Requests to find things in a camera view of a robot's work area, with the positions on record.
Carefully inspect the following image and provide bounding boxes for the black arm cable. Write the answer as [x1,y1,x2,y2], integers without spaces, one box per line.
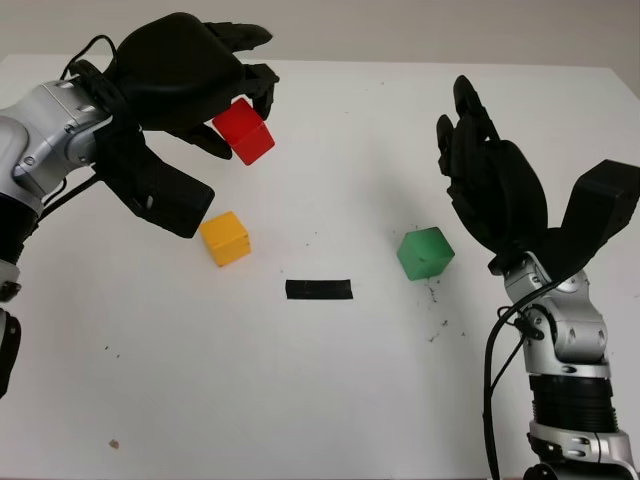
[39,33,119,221]
[482,279,551,480]

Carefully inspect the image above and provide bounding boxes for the green cube block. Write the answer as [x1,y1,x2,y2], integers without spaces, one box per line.
[396,226,456,282]

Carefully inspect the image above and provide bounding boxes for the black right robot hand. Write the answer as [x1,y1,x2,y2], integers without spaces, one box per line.
[435,74,549,274]

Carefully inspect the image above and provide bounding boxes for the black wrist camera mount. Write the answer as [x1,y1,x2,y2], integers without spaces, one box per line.
[537,159,640,281]
[94,124,216,240]

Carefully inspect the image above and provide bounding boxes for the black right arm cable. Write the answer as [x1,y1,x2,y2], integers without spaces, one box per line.
[482,279,551,480]

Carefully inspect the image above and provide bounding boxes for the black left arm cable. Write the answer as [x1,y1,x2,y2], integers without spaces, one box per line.
[39,33,119,221]

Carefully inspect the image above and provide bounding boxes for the red cube block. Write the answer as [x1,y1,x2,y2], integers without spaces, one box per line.
[212,97,276,166]

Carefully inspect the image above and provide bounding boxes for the yellow cube block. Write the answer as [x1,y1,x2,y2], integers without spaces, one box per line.
[199,210,253,268]

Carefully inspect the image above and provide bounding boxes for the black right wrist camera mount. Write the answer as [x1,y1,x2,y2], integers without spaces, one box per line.
[537,159,640,281]

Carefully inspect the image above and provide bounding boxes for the black tape strip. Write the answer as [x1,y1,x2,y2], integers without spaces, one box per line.
[285,278,354,301]

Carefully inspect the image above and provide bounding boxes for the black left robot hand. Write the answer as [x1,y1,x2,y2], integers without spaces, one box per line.
[112,12,281,161]

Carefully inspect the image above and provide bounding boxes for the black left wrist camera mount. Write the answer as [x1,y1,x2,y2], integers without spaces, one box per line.
[94,124,216,240]

